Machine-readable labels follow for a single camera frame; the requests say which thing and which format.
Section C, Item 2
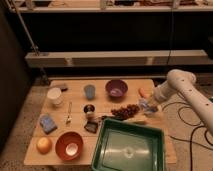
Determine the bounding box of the small dark metal cup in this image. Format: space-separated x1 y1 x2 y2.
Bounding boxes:
83 104 95 114

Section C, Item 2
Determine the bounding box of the dark brown block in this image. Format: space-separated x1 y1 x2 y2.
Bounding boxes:
50 83 68 92

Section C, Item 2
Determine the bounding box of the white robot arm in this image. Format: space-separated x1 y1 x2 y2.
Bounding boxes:
151 69 213 136

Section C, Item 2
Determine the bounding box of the bunch of dark grapes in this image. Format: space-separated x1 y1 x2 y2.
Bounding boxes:
111 104 140 120

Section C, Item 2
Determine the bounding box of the small dark square item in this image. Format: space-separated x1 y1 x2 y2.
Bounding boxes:
84 121 99 133

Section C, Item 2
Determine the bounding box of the white metal shelf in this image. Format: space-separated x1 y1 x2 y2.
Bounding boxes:
5 0 213 68

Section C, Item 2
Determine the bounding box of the wooden table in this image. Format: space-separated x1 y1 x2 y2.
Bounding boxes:
23 78 177 167

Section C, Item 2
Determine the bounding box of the orange carrot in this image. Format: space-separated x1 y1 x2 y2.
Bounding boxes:
138 88 147 98

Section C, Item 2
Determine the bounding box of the green plastic tray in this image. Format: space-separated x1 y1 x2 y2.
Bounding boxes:
91 119 166 171

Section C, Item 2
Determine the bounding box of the blue sponge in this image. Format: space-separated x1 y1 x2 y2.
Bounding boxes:
39 115 57 134

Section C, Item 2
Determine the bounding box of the white cup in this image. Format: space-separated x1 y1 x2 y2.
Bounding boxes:
47 87 63 106

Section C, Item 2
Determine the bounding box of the orange fruit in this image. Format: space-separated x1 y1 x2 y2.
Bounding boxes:
36 137 52 154

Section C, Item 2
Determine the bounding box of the purple bowl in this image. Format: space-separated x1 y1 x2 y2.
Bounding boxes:
105 79 128 97

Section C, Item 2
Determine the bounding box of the red bowl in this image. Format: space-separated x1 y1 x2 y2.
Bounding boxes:
55 132 83 161

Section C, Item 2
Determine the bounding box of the blue cup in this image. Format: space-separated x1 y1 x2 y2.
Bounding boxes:
84 84 95 100

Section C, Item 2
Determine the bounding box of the yellow banana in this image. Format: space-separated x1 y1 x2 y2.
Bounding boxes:
124 116 147 124

